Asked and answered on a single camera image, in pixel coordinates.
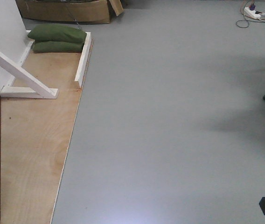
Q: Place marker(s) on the plywood base board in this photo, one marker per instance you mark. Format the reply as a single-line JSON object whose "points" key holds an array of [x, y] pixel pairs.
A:
{"points": [[35, 137]]}

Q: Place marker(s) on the upper green sandbag far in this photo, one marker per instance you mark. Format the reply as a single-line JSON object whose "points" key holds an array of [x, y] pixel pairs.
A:
{"points": [[58, 33]]}

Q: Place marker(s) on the green sandbag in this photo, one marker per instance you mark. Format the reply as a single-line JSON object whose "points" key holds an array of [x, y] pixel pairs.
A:
{"points": [[57, 47], [58, 33]]}

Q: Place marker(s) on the open cardboard box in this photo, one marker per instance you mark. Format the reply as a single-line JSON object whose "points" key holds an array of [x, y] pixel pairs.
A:
{"points": [[87, 11]]}

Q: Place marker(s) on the lower green sandbag far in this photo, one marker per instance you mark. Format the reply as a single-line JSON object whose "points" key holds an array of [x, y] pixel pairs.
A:
{"points": [[57, 47]]}

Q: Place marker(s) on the white power strip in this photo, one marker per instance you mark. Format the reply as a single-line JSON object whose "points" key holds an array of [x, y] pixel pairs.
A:
{"points": [[251, 13]]}

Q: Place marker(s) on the white wooden door frame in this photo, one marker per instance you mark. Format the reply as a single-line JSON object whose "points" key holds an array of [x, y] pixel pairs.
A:
{"points": [[15, 81]]}

